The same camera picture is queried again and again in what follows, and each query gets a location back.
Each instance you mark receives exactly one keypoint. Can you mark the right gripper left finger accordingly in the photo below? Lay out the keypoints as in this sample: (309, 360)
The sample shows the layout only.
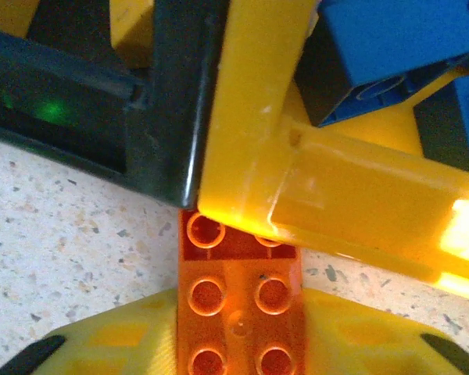
(121, 340)

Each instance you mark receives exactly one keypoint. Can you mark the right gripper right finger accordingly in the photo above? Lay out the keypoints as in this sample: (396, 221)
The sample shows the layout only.
(367, 343)

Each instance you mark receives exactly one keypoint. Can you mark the long orange lego brick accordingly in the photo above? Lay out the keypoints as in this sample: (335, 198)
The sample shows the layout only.
(238, 312)

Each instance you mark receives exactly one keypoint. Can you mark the yellow lego brick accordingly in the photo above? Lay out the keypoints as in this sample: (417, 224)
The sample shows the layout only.
(8, 15)
(131, 31)

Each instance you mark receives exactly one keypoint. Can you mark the yellow plastic bin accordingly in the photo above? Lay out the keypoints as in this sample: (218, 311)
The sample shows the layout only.
(336, 187)

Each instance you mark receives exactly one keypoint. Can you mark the black plastic bin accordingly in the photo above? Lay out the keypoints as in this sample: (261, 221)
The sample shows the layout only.
(160, 117)

